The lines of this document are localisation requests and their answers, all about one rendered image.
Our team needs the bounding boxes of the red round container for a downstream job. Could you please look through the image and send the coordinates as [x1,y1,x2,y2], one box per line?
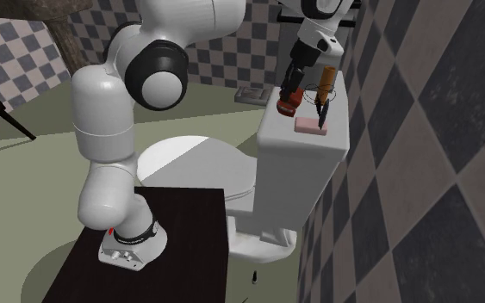
[276,87,305,118]

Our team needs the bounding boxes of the pink soap bar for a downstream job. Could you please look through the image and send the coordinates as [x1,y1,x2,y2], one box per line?
[294,116,329,137]

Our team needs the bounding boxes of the grey flat floor scale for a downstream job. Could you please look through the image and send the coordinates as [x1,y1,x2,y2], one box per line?
[233,85,276,108]

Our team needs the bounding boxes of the brown wooden post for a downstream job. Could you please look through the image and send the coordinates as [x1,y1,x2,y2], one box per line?
[0,0,95,77]

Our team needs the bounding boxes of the black wire ring holder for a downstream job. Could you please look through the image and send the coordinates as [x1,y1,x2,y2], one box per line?
[302,83,337,107]

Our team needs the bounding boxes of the white toilet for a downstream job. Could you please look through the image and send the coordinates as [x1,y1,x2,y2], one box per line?
[136,70,351,264]

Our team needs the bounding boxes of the long black pen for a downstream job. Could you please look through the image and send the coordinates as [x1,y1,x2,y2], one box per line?
[319,98,331,130]

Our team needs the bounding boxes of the orange cylinder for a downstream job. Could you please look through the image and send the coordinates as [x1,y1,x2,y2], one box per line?
[314,65,337,106]

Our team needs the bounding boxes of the dark robot stand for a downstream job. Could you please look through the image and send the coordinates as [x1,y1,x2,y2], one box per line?
[41,186,231,303]

